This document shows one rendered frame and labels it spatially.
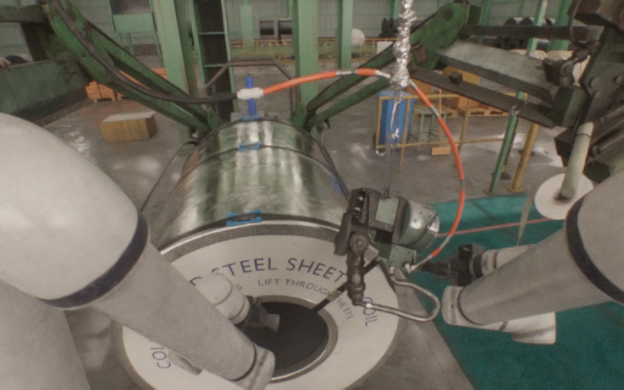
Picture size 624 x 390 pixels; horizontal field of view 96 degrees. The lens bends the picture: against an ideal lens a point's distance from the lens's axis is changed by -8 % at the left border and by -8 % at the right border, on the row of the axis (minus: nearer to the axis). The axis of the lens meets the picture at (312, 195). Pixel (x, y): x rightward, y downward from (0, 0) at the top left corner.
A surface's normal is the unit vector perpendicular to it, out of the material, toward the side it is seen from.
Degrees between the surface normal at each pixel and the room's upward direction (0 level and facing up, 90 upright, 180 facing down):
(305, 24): 90
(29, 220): 76
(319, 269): 90
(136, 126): 90
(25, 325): 90
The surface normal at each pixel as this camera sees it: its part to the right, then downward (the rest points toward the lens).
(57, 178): 0.77, -0.39
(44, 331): 0.99, 0.08
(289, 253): 0.16, 0.47
